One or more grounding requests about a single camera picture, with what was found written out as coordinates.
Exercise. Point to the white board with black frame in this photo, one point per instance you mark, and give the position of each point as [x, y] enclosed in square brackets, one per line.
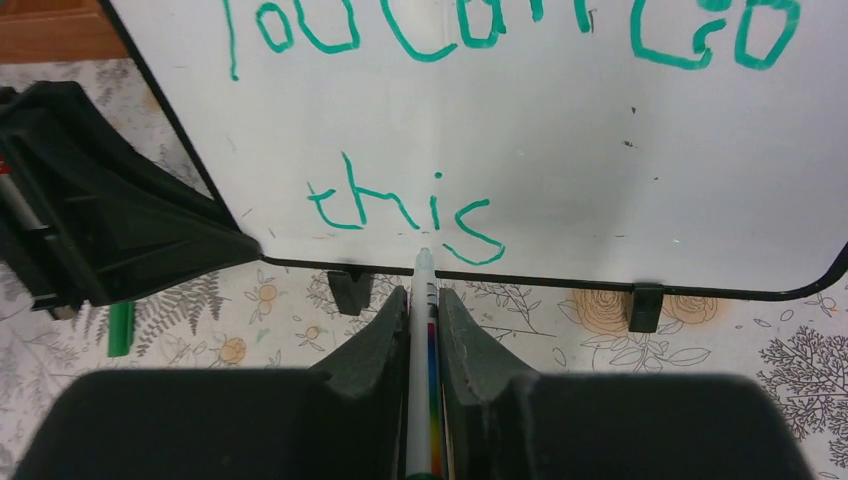
[695, 147]

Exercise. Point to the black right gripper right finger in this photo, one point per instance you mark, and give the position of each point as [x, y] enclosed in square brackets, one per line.
[507, 420]

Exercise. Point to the green marker cap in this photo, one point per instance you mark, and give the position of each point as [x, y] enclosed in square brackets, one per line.
[121, 329]

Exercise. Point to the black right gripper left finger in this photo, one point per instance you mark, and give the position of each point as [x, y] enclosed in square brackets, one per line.
[338, 419]

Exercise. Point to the green capped whiteboard marker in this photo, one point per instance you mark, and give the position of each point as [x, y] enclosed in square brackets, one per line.
[424, 455]

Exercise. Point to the floral patterned tablecloth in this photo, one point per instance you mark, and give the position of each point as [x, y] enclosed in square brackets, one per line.
[263, 316]

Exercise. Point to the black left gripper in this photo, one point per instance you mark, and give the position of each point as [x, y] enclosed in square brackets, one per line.
[86, 218]

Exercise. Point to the wooden compartment tray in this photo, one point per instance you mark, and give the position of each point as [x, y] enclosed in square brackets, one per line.
[38, 31]

